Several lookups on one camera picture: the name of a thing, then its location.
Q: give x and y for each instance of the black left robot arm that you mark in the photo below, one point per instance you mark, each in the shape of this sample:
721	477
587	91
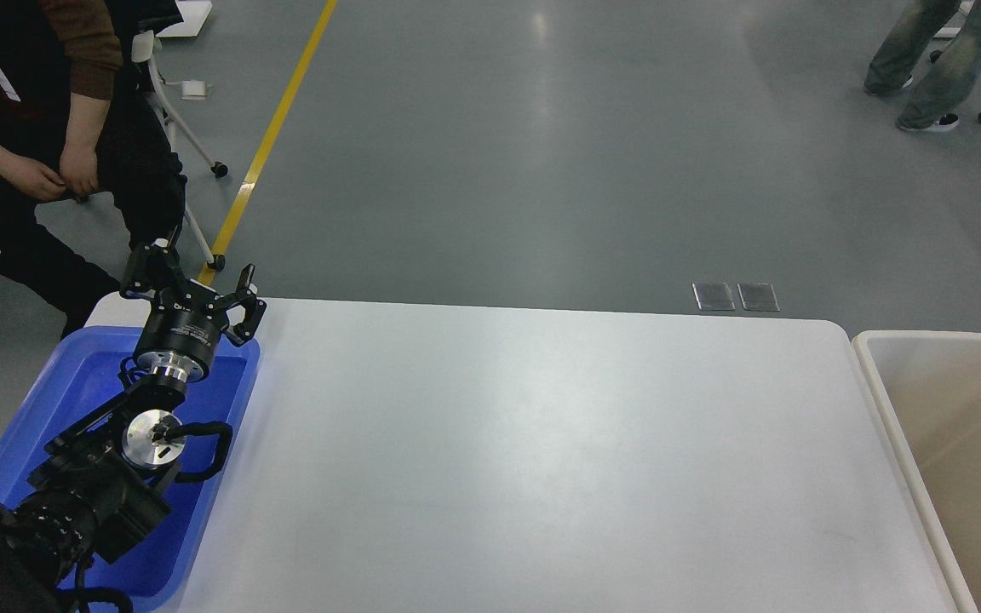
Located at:
102	489

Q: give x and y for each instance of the walking person in jeans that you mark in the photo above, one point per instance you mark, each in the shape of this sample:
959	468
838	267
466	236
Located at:
932	99

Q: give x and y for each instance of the floor metal plate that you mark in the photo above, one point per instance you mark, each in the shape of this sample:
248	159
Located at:
758	297
712	297

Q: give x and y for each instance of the right floor metal plate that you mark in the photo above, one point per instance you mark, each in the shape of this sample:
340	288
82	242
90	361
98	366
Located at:
758	297

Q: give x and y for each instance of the blue plastic bin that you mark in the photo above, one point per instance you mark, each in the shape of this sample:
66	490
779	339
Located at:
81	375

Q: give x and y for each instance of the seated person in black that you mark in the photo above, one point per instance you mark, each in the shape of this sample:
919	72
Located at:
50	52

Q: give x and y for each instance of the white rolling chair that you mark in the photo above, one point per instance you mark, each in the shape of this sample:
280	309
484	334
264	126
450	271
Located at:
175	119

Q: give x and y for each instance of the left floor metal plate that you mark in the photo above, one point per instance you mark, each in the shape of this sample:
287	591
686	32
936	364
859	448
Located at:
712	297

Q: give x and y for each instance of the beige plastic bin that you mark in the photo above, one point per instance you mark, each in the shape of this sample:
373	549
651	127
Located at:
927	389

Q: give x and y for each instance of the white power adapter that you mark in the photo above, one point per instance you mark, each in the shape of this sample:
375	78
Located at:
195	90

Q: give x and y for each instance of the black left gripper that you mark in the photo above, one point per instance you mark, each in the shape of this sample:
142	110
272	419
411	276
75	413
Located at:
178	333

